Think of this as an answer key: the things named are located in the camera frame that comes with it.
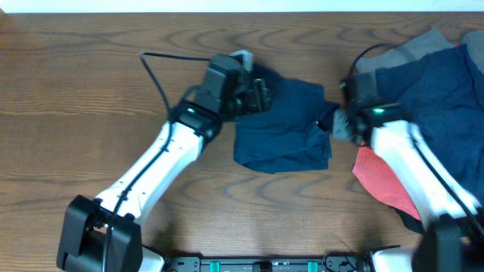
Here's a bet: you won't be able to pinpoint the dark navy blue shorts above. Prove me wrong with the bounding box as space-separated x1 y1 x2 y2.
233 64 340 174

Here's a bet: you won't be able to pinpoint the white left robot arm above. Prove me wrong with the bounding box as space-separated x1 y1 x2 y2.
56 79 271 271

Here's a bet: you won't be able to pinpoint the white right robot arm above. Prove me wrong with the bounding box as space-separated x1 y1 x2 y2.
333 104 483 272

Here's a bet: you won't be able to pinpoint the red garment on pile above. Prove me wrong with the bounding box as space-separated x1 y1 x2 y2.
352 147 420 220

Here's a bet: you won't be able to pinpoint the navy blue garment on pile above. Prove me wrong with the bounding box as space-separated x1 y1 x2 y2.
376 45 483 201

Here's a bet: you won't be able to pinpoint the black garment under pile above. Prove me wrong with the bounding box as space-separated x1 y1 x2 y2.
392 207 424 234

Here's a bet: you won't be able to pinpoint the grey garment on pile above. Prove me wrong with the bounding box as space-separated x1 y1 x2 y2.
355 29 483 73

